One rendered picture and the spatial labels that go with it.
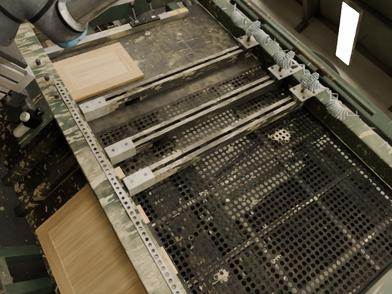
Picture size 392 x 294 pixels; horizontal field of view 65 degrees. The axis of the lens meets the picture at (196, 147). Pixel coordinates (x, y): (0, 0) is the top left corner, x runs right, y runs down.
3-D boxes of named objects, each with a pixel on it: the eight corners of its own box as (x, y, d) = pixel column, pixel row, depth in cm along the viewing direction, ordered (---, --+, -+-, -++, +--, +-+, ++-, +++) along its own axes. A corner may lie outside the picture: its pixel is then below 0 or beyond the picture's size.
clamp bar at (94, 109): (80, 111, 158) (68, 77, 138) (255, 43, 202) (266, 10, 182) (88, 125, 153) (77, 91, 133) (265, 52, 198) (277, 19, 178)
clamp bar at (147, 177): (121, 182, 138) (115, 154, 118) (305, 90, 183) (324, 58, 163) (132, 200, 134) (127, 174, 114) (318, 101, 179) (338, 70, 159)
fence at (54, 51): (45, 54, 177) (43, 48, 174) (184, 11, 213) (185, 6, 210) (48, 59, 175) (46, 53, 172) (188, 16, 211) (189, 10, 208)
